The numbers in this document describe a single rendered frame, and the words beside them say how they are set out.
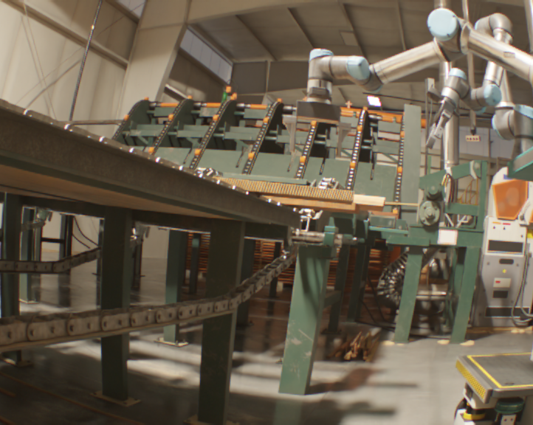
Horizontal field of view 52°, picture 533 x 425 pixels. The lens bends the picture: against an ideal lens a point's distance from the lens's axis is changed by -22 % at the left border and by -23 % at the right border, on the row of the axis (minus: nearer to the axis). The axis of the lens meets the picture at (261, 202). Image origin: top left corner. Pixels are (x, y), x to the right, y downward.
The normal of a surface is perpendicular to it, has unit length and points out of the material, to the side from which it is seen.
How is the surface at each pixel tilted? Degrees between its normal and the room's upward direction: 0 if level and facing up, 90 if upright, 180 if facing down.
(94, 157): 90
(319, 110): 90
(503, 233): 90
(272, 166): 46
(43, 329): 90
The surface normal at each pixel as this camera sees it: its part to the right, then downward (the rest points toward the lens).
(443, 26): -0.64, -0.16
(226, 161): -0.10, -0.74
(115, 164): 0.97, 0.09
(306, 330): -0.24, -0.08
